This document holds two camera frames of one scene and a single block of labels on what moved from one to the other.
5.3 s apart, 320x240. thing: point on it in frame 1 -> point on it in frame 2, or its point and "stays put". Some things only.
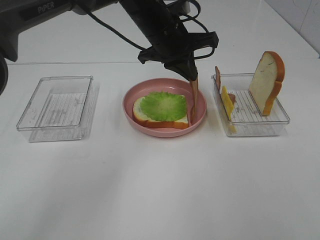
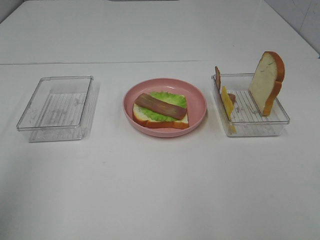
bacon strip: (191, 112) -> (149, 102)
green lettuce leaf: (163, 106) stays put
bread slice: (182, 123) stays put
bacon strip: (218, 79) stays put
